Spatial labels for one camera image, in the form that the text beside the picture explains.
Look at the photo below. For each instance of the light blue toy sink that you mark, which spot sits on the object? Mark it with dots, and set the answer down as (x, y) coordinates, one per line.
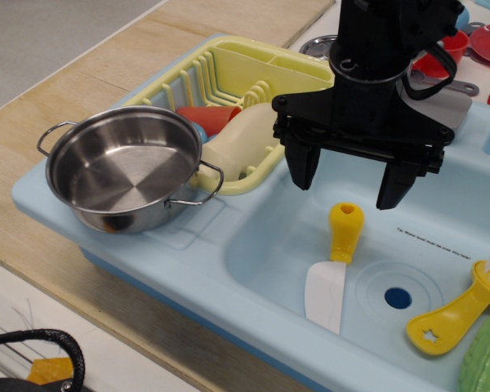
(238, 263)

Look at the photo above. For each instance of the orange paper scrap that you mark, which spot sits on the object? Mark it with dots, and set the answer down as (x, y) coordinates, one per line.
(45, 371)

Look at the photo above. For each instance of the silver metal lid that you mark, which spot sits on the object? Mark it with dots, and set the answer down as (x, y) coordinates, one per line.
(318, 47)

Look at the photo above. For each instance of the yellow handled toy knife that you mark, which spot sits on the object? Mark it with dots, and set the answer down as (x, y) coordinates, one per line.
(325, 280)

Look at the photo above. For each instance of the yellow dish rack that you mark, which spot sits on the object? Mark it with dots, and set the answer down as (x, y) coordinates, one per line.
(233, 71)

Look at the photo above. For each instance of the blue plastic cup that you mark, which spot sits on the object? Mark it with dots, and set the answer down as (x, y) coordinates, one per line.
(201, 132)

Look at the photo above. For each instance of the cream plastic faucet piece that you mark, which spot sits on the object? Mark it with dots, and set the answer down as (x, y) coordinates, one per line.
(244, 141)

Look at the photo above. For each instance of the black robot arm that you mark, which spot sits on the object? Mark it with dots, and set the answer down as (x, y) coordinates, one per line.
(386, 53)

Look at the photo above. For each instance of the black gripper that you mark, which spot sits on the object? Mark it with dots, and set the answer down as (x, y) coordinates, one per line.
(367, 119)

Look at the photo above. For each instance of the yellow dish brush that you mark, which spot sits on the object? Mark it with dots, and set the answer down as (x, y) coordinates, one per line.
(440, 331)

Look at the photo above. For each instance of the red plastic bowl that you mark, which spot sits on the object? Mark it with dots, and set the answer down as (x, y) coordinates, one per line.
(454, 46)

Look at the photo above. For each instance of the grey toy spatula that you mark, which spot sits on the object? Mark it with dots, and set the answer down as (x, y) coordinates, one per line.
(449, 106)

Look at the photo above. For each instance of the red plastic cup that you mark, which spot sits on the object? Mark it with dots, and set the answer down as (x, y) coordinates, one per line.
(212, 119)

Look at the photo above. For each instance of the green plastic vegetable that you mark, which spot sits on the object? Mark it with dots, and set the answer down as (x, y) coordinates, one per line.
(475, 369)

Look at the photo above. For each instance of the stainless steel pot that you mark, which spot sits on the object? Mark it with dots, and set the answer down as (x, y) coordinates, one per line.
(130, 169)

